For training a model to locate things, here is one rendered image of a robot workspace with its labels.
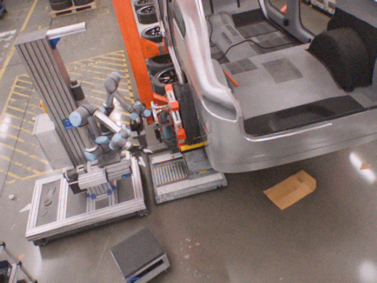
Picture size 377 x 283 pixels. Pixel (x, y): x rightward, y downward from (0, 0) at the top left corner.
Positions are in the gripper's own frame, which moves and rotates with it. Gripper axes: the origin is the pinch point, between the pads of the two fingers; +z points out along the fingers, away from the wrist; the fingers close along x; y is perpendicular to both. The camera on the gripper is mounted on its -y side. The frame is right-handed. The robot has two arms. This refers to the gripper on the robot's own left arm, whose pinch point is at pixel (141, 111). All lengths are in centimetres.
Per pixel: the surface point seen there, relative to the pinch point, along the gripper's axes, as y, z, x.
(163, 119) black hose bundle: 8, -60, 10
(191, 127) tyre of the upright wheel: 14, -73, 35
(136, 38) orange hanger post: -75, -30, -12
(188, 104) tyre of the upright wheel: -8, -72, 32
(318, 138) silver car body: 17, -167, 109
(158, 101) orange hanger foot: -11.9, 6.9, 23.0
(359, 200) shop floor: 85, -127, 200
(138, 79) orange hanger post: -35.3, -6.7, -4.2
